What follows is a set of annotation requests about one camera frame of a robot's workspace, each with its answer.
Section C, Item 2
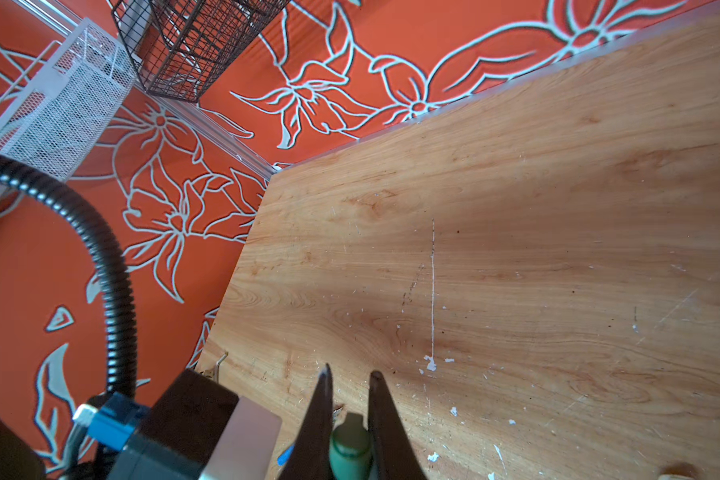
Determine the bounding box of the green pen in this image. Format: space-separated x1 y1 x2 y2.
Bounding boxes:
329 412 373 480

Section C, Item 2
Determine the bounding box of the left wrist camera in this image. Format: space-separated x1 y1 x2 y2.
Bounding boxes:
71 368 283 480

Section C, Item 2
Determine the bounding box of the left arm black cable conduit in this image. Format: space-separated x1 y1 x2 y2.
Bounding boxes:
0 148 139 480

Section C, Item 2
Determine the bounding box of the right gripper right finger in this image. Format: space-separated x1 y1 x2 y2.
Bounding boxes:
368 370 426 480

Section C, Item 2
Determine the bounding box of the beige pen cap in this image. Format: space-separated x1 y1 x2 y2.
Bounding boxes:
658 463 700 480

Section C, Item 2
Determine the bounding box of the blue pen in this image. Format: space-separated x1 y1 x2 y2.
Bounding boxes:
276 444 294 467

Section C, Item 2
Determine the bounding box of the white mesh basket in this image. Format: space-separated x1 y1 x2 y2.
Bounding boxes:
0 18 135 182

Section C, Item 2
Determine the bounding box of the black wire basket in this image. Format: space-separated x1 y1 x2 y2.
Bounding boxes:
111 0 288 103

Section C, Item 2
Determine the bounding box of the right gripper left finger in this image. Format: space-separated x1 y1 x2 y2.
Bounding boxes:
279 364 334 480

